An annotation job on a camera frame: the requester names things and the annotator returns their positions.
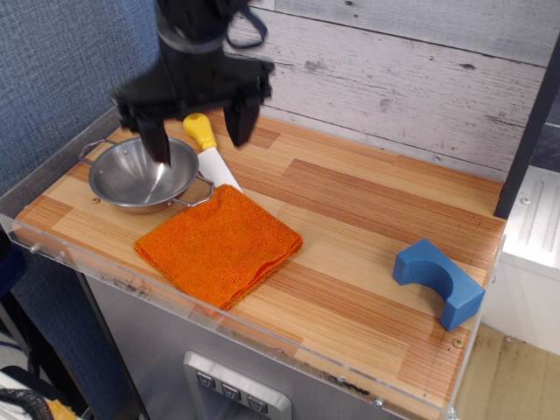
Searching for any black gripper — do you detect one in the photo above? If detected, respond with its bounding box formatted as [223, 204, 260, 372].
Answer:
[111, 40, 275, 165]

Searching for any orange towel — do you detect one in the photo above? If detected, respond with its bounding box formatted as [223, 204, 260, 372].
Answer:
[135, 185, 303, 311]

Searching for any blue arch wooden block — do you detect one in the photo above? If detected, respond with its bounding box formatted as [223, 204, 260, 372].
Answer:
[393, 239, 486, 331]

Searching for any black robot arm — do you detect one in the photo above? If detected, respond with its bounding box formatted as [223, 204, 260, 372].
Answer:
[112, 1, 275, 165]

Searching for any stainless steel colander bowl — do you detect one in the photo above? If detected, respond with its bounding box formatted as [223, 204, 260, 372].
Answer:
[79, 137, 214, 214]

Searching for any stainless steel cabinet front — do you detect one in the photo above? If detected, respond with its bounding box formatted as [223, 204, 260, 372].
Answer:
[86, 276, 396, 419]

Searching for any silver button control panel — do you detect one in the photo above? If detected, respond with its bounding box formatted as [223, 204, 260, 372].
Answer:
[183, 351, 293, 419]

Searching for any yellow object bottom left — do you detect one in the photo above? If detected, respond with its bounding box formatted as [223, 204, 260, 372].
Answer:
[46, 400, 81, 420]

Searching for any clear acrylic edge guard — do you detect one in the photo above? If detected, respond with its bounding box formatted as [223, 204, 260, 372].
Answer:
[1, 213, 480, 419]

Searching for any white ribbed appliance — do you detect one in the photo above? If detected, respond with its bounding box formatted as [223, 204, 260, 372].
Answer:
[481, 166, 559, 354]

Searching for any yellow handled toy knife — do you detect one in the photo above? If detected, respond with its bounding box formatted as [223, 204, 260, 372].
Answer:
[183, 113, 242, 193]

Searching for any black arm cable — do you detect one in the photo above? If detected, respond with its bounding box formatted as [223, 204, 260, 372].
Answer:
[223, 3, 269, 50]

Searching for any dark right vertical post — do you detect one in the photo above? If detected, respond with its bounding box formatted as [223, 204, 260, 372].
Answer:
[493, 38, 559, 220]

